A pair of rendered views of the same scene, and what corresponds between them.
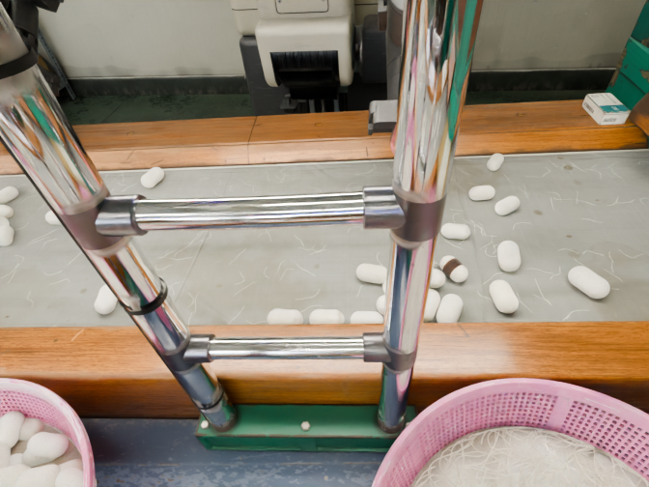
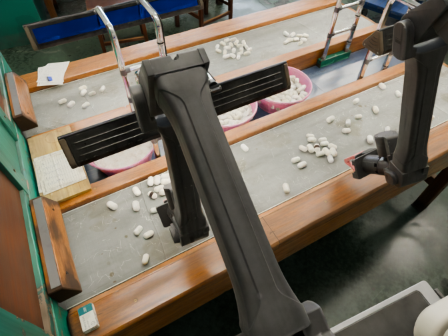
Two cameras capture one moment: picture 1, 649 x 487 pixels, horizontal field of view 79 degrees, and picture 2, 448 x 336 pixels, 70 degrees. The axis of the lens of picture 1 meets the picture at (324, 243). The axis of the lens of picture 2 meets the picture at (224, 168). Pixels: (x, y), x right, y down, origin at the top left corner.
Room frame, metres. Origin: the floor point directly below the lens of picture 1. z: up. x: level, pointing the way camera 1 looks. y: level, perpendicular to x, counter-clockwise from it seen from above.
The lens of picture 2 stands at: (0.87, -0.27, 1.62)
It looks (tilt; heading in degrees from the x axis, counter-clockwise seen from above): 52 degrees down; 145
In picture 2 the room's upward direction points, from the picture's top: straight up
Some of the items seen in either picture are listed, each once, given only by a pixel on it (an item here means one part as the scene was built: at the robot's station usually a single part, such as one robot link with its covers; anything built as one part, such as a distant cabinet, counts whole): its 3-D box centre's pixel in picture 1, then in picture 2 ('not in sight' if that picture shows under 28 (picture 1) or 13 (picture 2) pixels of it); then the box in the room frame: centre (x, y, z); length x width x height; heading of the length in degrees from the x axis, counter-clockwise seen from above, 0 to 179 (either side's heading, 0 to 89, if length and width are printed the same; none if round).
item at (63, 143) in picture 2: not in sight; (186, 106); (0.30, 0.01, 1.08); 0.62 x 0.08 x 0.07; 84
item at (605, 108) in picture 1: (605, 108); (88, 317); (0.52, -0.43, 0.77); 0.06 x 0.04 x 0.02; 174
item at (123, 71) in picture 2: not in sight; (139, 69); (-0.18, 0.07, 0.90); 0.20 x 0.19 x 0.45; 84
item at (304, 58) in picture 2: not in sight; (239, 82); (-0.10, 0.49, 0.71); 1.81 x 0.05 x 0.11; 84
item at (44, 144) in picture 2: not in sight; (57, 163); (-0.02, -0.35, 0.77); 0.33 x 0.15 x 0.01; 174
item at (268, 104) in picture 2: not in sight; (279, 91); (0.08, 0.59, 0.72); 0.27 x 0.27 x 0.10
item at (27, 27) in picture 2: not in sight; (120, 14); (-0.26, 0.07, 1.08); 0.62 x 0.08 x 0.07; 84
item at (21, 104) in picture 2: not in sight; (20, 99); (-0.37, -0.36, 0.83); 0.30 x 0.06 x 0.07; 174
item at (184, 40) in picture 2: not in sight; (202, 49); (-0.48, 0.53, 0.67); 1.81 x 0.12 x 0.19; 84
